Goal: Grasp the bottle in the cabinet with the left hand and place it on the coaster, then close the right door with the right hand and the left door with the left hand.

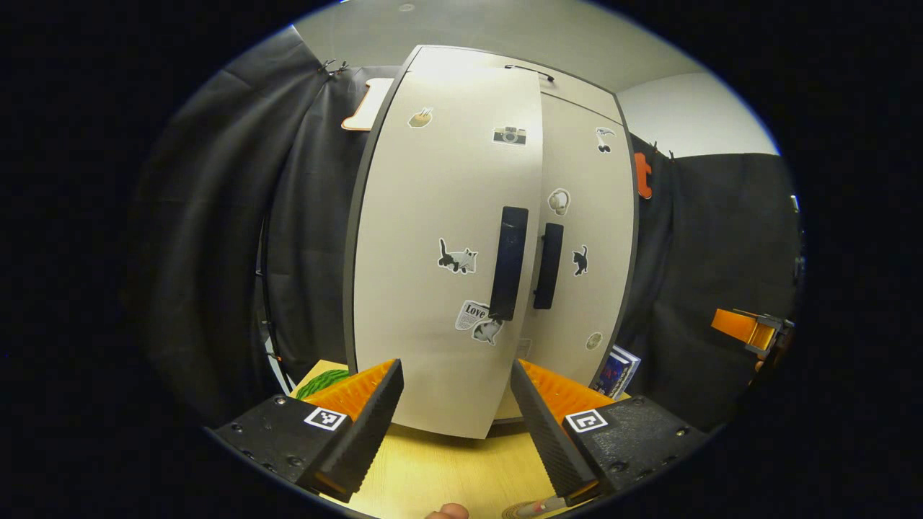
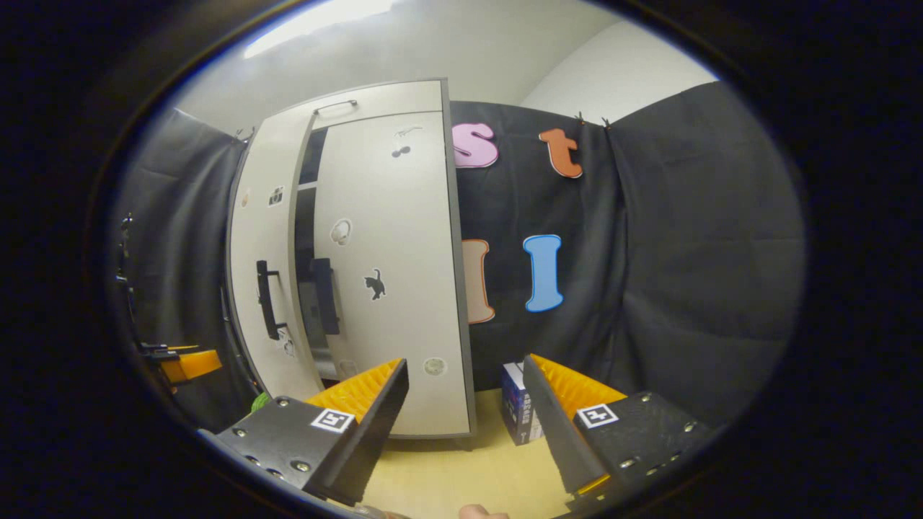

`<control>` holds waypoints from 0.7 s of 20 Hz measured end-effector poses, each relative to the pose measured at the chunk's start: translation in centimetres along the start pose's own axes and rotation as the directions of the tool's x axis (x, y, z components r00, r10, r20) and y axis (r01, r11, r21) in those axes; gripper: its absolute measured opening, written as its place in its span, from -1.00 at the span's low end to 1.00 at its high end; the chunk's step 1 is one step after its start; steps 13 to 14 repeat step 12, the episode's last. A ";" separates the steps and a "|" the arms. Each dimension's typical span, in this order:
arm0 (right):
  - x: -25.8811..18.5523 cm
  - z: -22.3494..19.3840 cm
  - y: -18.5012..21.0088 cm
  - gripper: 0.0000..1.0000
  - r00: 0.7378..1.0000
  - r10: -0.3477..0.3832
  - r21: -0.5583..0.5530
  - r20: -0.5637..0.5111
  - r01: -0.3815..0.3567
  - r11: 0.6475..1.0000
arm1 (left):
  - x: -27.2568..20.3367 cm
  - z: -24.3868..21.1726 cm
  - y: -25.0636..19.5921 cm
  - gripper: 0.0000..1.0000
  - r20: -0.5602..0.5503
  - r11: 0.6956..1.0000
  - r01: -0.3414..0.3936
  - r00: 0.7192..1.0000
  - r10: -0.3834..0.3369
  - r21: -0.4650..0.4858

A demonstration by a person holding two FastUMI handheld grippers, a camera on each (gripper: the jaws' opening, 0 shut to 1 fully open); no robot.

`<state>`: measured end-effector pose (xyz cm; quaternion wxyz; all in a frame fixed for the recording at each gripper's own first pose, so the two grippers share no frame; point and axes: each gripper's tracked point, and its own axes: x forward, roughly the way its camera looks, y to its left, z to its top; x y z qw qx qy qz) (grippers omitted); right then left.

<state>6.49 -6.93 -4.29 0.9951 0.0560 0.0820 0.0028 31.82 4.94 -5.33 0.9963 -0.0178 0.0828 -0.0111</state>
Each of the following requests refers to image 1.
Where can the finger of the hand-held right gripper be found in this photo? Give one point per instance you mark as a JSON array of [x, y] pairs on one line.
[[739, 328]]

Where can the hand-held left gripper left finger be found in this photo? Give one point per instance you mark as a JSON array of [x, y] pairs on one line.
[[368, 440]]

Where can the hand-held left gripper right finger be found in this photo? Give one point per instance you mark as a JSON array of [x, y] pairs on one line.
[[548, 440]]

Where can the white and grey cabinet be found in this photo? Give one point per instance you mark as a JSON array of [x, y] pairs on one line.
[[635, 245]]

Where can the black backdrop cloth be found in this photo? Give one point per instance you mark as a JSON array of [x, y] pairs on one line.
[[721, 238], [231, 216]]

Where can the blue and white printed box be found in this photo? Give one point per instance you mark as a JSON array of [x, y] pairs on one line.
[[619, 371]]

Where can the backdrop stand pole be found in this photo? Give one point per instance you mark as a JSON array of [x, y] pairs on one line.
[[274, 360]]

